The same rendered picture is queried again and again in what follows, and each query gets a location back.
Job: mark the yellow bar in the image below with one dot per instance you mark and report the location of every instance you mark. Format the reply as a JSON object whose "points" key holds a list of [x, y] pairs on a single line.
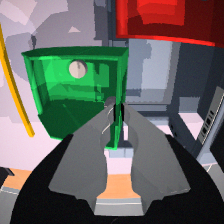
{"points": [[12, 86]]}

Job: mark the green bin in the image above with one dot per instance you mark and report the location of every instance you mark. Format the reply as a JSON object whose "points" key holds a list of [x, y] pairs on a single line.
{"points": [[65, 103]]}

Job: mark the red open bin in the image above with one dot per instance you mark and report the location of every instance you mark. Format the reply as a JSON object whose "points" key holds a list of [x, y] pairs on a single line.
{"points": [[187, 19]]}

